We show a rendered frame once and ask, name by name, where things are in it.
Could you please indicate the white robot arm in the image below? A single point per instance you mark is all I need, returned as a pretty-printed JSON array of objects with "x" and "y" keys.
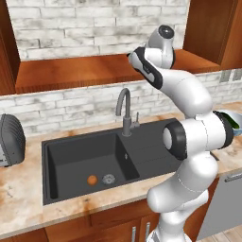
[{"x": 192, "y": 94}]

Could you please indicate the grey sink tap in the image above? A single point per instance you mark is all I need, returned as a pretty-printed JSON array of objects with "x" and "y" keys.
[{"x": 126, "y": 121}]

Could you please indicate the dark grey sink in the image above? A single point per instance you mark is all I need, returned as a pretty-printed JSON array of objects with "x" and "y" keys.
[{"x": 151, "y": 148}]

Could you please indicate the orange tangerine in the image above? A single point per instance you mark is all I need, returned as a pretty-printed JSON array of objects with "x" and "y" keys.
[{"x": 92, "y": 180}]

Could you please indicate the white bowl with green inside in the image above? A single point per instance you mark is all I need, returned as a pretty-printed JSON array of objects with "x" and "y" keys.
[{"x": 235, "y": 119}]

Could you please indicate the brown wooden shelf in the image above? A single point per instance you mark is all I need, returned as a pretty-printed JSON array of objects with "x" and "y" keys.
[{"x": 78, "y": 71}]

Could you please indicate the brown wooden drawer front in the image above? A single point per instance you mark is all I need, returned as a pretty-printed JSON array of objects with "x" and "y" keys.
[{"x": 119, "y": 214}]

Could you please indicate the grey toaster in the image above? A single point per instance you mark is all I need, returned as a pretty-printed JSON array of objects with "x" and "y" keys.
[{"x": 11, "y": 140}]

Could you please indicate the grey dishwasher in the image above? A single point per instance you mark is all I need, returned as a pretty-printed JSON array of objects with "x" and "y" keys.
[{"x": 223, "y": 208}]

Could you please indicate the grey wall socket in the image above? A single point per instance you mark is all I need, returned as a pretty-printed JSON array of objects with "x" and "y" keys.
[
  {"x": 237, "y": 74},
  {"x": 225, "y": 76}
]

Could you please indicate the brown wooden wall cabinet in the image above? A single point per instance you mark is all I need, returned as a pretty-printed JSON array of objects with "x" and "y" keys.
[
  {"x": 217, "y": 28},
  {"x": 6, "y": 47}
]

